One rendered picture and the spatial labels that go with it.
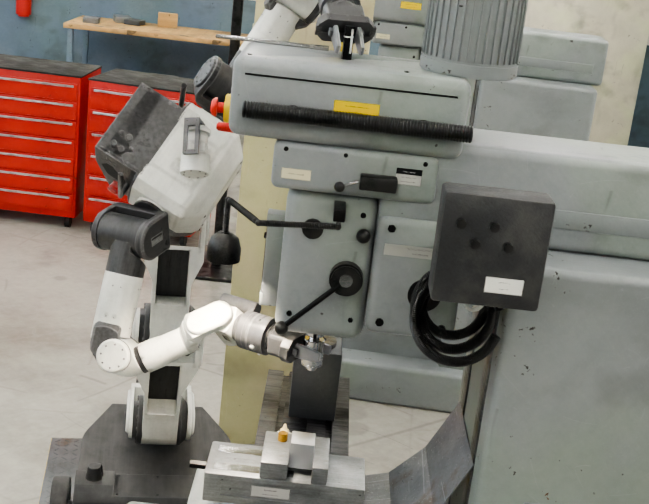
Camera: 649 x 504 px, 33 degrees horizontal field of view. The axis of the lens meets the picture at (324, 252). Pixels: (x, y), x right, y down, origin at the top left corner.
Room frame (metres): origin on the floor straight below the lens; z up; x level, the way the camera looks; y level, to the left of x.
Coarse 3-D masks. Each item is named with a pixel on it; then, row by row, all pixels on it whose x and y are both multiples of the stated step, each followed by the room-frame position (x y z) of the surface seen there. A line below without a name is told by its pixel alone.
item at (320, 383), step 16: (336, 352) 2.61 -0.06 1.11; (304, 368) 2.59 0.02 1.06; (320, 368) 2.59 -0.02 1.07; (336, 368) 2.59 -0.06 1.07; (304, 384) 2.59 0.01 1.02; (320, 384) 2.59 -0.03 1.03; (336, 384) 2.59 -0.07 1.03; (304, 400) 2.59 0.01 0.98; (320, 400) 2.59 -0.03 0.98; (336, 400) 2.60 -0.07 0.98; (304, 416) 2.59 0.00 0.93; (320, 416) 2.59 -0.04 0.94
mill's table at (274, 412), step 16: (272, 384) 2.78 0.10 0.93; (288, 384) 2.79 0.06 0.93; (272, 400) 2.68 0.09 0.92; (288, 400) 2.69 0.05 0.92; (272, 416) 2.59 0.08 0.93; (288, 416) 2.60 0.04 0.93; (336, 416) 2.63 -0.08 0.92; (320, 432) 2.53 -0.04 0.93; (336, 432) 2.54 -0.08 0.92; (336, 448) 2.45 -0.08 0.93
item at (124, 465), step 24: (120, 408) 3.25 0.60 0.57; (96, 432) 3.07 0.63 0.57; (120, 432) 3.09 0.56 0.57; (216, 432) 3.16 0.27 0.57; (96, 456) 2.92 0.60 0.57; (120, 456) 2.94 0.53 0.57; (144, 456) 2.95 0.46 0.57; (168, 456) 2.97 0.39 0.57; (192, 456) 2.99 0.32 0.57; (96, 480) 2.71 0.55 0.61; (120, 480) 2.76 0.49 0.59; (144, 480) 2.78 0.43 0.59; (168, 480) 2.79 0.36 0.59; (192, 480) 2.81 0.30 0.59
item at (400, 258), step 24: (384, 216) 2.18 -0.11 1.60; (384, 240) 2.17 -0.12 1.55; (408, 240) 2.17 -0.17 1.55; (432, 240) 2.17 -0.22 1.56; (384, 264) 2.17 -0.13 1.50; (408, 264) 2.17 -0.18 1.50; (384, 288) 2.17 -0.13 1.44; (408, 288) 2.17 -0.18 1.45; (384, 312) 2.17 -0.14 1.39; (408, 312) 2.17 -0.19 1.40; (432, 312) 2.17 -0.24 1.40; (456, 312) 2.19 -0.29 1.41
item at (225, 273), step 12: (240, 0) 6.41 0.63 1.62; (240, 12) 6.42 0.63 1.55; (240, 24) 6.42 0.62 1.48; (228, 60) 6.43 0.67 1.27; (216, 216) 6.42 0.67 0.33; (216, 228) 6.41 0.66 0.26; (204, 252) 6.65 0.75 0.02; (204, 264) 6.42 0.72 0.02; (216, 264) 6.41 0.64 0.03; (204, 276) 6.20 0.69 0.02; (216, 276) 6.22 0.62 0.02; (228, 276) 6.25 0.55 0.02
